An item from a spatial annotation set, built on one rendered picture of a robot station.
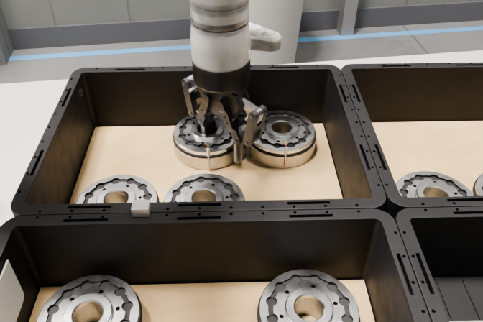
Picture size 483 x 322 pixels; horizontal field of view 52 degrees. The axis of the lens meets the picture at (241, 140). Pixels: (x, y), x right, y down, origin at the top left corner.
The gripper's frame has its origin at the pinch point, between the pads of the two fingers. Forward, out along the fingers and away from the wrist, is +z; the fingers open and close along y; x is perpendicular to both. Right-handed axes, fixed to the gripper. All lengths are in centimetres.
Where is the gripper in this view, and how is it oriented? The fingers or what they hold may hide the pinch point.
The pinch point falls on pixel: (223, 143)
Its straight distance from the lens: 71.7
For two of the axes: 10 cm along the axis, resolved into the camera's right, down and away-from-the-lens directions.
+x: 6.6, -4.7, 5.9
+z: 0.1, 7.8, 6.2
